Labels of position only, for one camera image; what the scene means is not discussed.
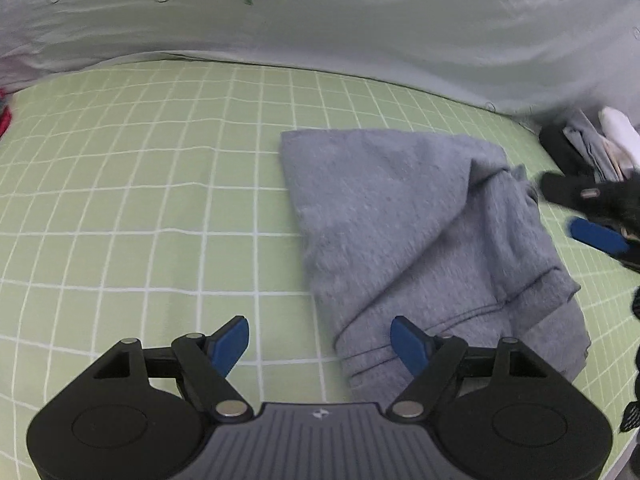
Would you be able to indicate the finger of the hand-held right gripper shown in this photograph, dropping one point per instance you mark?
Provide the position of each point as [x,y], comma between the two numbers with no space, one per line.
[585,192]
[597,235]

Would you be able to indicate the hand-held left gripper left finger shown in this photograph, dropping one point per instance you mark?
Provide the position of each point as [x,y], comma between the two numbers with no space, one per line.
[230,342]

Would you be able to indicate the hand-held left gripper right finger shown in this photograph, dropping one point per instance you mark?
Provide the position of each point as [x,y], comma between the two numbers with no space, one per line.
[411,345]

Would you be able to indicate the grey sweatshirt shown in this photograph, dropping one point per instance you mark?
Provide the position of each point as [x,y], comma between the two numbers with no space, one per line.
[425,240]

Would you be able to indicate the black garment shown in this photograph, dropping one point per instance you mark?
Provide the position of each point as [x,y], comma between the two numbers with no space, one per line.
[562,150]

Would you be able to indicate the light grey garment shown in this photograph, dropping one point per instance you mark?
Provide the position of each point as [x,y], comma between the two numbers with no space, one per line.
[592,145]

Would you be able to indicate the white garment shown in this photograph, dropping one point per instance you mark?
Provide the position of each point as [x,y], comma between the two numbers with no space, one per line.
[622,132]

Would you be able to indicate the white carrot-print sheet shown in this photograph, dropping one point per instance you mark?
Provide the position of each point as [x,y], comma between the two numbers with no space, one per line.
[350,20]

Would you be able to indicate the red cloth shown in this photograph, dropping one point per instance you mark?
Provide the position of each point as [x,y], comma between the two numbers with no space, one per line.
[4,117]

